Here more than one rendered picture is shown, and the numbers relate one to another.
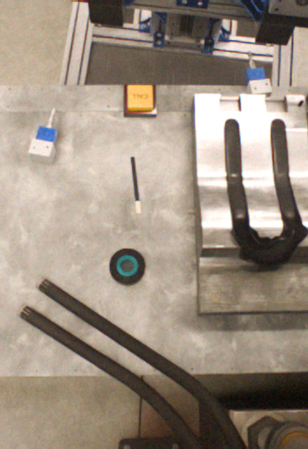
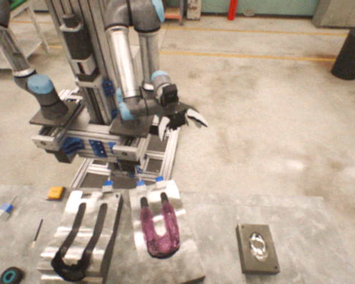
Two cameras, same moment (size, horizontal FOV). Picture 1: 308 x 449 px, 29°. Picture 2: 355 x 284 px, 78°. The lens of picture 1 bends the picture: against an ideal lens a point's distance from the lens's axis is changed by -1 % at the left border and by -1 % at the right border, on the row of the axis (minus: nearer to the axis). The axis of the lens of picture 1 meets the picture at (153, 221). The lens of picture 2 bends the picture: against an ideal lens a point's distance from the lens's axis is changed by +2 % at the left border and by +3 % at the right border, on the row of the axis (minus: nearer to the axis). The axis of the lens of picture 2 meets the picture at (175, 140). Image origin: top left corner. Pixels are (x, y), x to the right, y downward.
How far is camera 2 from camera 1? 0.75 m
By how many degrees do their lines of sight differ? 27
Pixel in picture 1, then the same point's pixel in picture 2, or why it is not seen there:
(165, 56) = (115, 178)
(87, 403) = not seen: outside the picture
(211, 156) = (67, 220)
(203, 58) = (130, 179)
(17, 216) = not seen: outside the picture
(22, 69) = (65, 182)
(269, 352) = not seen: outside the picture
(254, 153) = (88, 218)
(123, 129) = (44, 205)
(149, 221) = (35, 252)
